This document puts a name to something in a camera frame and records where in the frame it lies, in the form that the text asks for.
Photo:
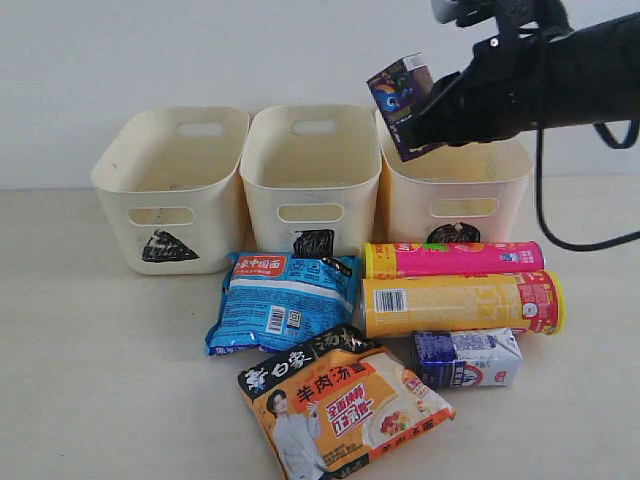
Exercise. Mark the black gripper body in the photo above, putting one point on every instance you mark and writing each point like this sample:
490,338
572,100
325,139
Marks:
503,91

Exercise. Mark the purple drink carton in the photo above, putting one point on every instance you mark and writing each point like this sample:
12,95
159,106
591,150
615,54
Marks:
395,90

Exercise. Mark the pink chips can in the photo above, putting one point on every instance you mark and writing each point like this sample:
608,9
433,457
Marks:
402,260

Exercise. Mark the yellow chips can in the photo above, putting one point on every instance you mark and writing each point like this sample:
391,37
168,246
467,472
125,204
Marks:
524,301

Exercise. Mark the blue white milk carton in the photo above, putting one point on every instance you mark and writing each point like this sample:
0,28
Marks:
480,358

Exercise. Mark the blue instant noodle packet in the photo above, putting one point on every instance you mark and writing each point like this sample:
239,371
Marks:
274,301

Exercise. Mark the orange instant noodle packet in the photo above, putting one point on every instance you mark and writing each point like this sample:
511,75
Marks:
338,402

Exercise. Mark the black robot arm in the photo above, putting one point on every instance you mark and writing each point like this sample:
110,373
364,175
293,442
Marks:
594,71

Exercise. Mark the cream bin circle mark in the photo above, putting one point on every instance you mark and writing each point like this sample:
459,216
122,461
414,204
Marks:
472,191

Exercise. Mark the cream bin square mark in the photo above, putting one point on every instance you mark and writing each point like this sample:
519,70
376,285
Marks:
308,168

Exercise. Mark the cream bin triangle mark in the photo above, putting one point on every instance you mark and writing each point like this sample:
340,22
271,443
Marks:
170,188

